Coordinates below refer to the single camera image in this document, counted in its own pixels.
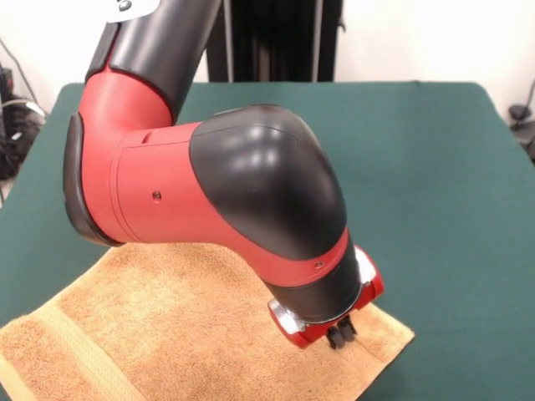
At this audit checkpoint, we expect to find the dark green table cloth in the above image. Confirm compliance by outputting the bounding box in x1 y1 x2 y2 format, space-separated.
0 80 535 401

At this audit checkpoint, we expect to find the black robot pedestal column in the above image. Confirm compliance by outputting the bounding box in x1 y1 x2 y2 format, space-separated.
204 0 348 83

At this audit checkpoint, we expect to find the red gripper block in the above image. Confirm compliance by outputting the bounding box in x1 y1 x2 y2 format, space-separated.
267 245 385 351

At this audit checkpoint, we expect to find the tan terry towel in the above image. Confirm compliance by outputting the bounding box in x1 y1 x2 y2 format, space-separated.
0 241 416 401

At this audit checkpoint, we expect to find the dark stand foot with knob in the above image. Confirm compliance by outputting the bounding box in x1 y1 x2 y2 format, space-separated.
507 103 535 165
0 62 48 181

